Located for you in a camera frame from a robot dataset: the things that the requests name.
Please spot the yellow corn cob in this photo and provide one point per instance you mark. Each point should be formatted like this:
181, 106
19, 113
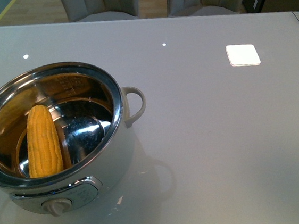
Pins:
44, 154

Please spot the white electric cooking pot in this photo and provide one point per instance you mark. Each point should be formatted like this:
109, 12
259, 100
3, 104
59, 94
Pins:
65, 135

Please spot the left beige upholstered chair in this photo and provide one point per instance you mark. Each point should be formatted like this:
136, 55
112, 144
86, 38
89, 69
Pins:
100, 10

